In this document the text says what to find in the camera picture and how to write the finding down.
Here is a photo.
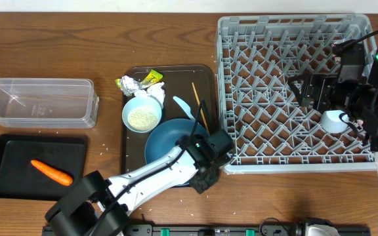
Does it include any dark blue plate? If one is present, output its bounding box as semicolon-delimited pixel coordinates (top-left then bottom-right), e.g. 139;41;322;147
129;119;209;196

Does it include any crumpled aluminium foil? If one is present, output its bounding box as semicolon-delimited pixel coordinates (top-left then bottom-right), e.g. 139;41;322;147
119;75;141;96

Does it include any orange carrot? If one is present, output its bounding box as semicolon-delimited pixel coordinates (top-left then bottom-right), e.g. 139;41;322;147
31;160;73;186

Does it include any wooden chopstick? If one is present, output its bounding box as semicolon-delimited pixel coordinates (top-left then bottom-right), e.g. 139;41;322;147
192;82;209;134

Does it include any crumpled white tissue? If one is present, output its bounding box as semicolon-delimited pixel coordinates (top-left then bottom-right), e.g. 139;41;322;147
134;82;165;108

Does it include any black tray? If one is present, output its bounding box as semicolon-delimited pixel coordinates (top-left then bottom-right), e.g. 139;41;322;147
0;134;87;201

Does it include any yellow green wrapper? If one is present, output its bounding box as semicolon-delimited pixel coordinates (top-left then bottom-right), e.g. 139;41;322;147
115;69;163;89

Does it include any light blue plastic cup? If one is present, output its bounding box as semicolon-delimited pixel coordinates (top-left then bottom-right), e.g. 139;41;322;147
320;110;349;134

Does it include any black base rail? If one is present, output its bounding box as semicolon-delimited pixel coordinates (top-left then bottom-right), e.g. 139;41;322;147
43;224;372;236

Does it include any clear plastic bin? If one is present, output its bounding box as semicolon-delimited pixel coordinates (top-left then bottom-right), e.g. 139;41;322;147
0;78;99;128

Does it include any light blue rice bowl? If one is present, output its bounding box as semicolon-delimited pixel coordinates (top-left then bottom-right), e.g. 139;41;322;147
122;96;162;133

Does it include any dark brown serving tray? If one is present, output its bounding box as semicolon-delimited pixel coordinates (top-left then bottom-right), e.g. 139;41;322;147
121;65;220;174

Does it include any light blue plastic knife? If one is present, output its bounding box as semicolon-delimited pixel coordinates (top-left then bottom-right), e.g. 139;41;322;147
173;96;195;121

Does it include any grey dishwasher rack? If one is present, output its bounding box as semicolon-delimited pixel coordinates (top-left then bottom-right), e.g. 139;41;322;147
216;14;376;174

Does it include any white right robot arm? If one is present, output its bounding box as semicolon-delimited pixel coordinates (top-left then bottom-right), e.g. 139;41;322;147
287;41;378;173

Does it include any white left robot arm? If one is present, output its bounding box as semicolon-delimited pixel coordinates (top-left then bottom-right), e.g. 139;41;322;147
45;130;234;236

